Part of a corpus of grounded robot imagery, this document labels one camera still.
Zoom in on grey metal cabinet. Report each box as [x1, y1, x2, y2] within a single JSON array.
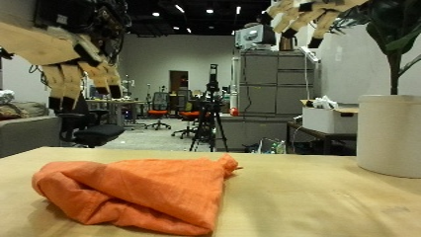
[[238, 48, 321, 117]]

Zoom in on grey boxy appliance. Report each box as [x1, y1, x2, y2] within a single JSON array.
[[234, 23, 277, 50]]

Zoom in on black camera tripod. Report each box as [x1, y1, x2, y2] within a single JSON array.
[[188, 63, 230, 153]]

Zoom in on beige blanket heap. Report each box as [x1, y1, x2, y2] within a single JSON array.
[[0, 100, 50, 121]]

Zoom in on orange cloth garment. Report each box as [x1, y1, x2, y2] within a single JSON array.
[[30, 152, 244, 237]]

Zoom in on grey low counter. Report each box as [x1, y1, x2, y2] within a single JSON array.
[[214, 113, 303, 153]]

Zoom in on white plastic bag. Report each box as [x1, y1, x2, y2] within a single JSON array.
[[311, 95, 339, 111]]

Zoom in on green leafy plant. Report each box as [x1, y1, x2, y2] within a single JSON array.
[[330, 0, 421, 97]]

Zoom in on black power cable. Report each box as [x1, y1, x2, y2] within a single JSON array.
[[241, 48, 254, 115]]

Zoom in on black side table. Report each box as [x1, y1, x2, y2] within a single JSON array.
[[286, 120, 359, 156]]

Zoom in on copper kettle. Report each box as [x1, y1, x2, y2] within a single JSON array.
[[277, 35, 299, 52]]

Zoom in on white round plant pot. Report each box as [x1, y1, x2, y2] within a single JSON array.
[[355, 94, 421, 180]]

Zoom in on black office chair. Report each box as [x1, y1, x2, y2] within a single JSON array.
[[56, 93, 128, 149]]

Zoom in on white power strip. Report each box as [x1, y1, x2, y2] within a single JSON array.
[[298, 45, 321, 63]]

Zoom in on white cardboard box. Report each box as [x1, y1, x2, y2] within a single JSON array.
[[299, 98, 361, 135]]

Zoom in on orange office chair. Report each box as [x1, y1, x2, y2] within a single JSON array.
[[144, 92, 173, 131], [169, 98, 202, 139]]

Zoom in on white office desk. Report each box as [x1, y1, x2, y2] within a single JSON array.
[[84, 98, 149, 127]]

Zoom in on brown door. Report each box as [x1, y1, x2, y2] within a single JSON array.
[[168, 70, 189, 95]]

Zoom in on silver crumpled foil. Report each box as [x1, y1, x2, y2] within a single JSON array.
[[0, 89, 16, 106]]

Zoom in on green plastic bottles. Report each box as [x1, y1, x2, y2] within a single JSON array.
[[258, 137, 288, 155]]

